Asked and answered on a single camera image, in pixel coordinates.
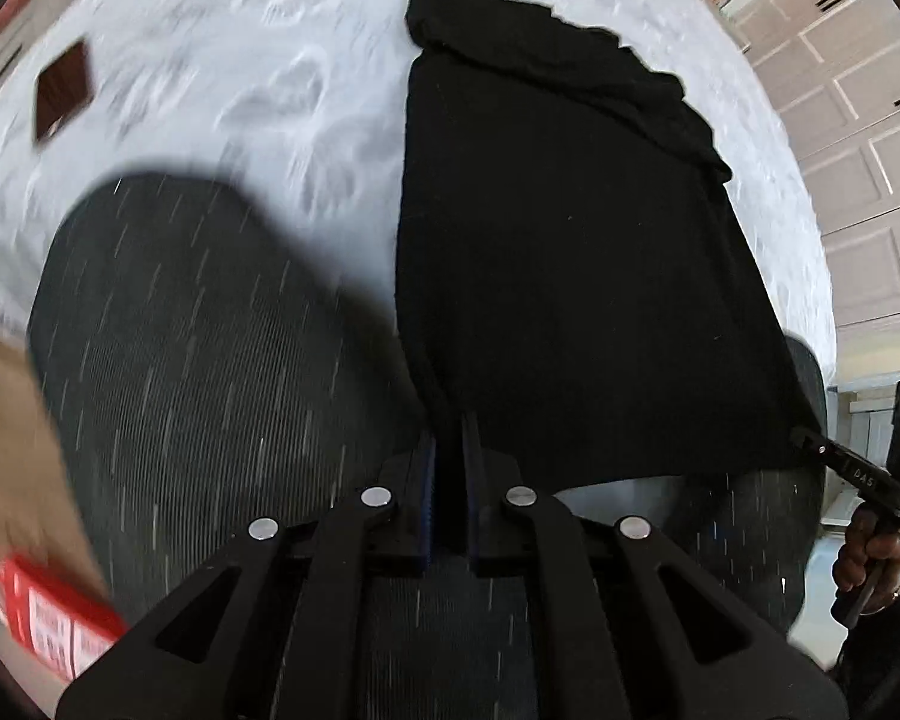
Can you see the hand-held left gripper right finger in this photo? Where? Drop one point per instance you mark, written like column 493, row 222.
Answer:
column 478, row 532

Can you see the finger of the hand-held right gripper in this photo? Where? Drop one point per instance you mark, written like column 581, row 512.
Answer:
column 840, row 461

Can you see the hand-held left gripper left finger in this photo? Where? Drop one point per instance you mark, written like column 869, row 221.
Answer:
column 424, row 517

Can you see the dark grey pinstripe garment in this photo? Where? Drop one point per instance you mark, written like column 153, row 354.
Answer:
column 195, row 360

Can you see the black garment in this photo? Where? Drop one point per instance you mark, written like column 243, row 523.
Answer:
column 570, row 240

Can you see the person's right forearm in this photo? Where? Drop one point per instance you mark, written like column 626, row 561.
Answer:
column 889, row 652

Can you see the person's right hand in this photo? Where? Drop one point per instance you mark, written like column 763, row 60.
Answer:
column 853, row 555

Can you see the beige panelled wardrobe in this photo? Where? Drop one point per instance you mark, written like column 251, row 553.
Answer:
column 855, row 165

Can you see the red box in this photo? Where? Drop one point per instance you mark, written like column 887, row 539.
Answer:
column 52, row 619

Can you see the tan cardboard box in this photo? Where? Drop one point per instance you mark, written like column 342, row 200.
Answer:
column 22, row 465

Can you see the white textured bedspread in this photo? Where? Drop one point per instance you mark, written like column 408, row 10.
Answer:
column 270, row 52

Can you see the dark brown square object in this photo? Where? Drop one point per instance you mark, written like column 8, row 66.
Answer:
column 63, row 90

